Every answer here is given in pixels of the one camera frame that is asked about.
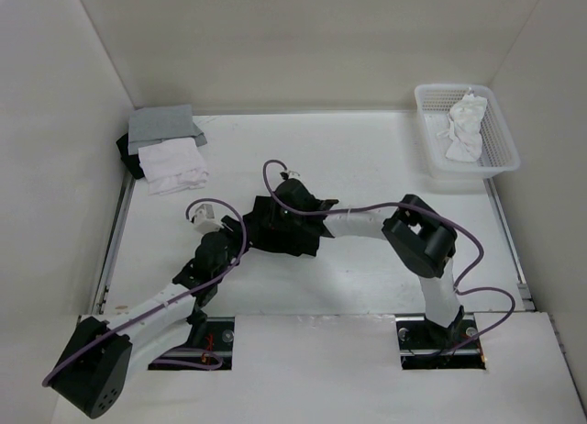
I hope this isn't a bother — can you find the black tank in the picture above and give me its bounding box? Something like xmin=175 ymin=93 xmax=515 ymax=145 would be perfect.
xmin=116 ymin=133 xmax=145 ymax=180
xmin=243 ymin=195 xmax=334 ymax=257

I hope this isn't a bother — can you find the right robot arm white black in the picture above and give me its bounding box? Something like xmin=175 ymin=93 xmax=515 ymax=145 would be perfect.
xmin=273 ymin=178 xmax=464 ymax=347

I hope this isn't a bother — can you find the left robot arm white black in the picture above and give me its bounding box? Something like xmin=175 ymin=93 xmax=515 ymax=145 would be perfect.
xmin=42 ymin=217 xmax=248 ymax=419

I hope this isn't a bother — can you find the white folded tank top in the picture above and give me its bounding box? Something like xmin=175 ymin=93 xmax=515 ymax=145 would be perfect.
xmin=138 ymin=138 xmax=209 ymax=195

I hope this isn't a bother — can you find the black folded tank top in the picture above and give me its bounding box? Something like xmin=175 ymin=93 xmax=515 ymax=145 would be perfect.
xmin=116 ymin=133 xmax=145 ymax=180

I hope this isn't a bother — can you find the grey folded tank top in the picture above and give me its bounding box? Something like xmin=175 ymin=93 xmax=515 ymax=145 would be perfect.
xmin=127 ymin=105 xmax=207 ymax=155

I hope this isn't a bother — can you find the white crumpled tank top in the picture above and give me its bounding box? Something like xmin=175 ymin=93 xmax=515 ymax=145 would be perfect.
xmin=437 ymin=88 xmax=488 ymax=163

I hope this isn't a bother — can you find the white plastic laundry basket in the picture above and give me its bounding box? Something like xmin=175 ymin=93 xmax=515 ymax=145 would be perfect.
xmin=414 ymin=84 xmax=521 ymax=180

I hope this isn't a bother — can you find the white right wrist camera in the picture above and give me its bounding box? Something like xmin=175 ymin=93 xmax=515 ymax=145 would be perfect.
xmin=280 ymin=169 xmax=301 ymax=181

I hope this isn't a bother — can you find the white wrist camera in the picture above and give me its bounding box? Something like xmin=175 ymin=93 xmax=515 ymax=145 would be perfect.
xmin=280 ymin=169 xmax=301 ymax=181
xmin=188 ymin=204 xmax=222 ymax=235

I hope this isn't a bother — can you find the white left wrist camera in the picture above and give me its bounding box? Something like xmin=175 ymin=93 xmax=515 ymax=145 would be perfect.
xmin=188 ymin=204 xmax=222 ymax=235

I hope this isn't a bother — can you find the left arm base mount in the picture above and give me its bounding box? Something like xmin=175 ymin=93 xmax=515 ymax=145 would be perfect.
xmin=148 ymin=314 xmax=236 ymax=371

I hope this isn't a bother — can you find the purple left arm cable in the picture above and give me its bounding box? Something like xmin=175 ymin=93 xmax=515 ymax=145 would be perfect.
xmin=41 ymin=198 xmax=251 ymax=388

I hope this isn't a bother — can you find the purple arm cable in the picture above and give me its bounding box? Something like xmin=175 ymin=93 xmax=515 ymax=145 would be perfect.
xmin=261 ymin=159 xmax=515 ymax=359
xmin=41 ymin=198 xmax=251 ymax=388

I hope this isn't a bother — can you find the left aluminium table rail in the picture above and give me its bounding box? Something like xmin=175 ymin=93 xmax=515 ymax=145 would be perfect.
xmin=89 ymin=173 xmax=135 ymax=314

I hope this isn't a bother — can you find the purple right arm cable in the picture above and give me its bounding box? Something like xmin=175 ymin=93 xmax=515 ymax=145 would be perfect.
xmin=261 ymin=159 xmax=515 ymax=359

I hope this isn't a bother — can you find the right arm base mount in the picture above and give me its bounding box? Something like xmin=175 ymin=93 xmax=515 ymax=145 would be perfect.
xmin=395 ymin=315 xmax=486 ymax=370

